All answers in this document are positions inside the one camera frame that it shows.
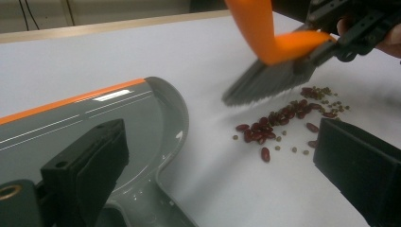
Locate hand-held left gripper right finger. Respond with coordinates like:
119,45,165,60
312,117,401,227

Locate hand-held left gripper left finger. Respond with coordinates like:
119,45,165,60
40,118,131,227

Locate orange brush with grey bristles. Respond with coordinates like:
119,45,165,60
221,0,336,107

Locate red and green beans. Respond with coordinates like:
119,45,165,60
232,86,352,164

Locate grey dustpan with orange edge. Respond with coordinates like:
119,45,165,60
0,76,201,227

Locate white table board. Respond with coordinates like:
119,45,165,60
0,12,401,227

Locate wooden table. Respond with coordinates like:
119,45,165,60
0,9,233,44

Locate black wall cable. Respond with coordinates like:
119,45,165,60
18,0,31,32
24,0,41,30

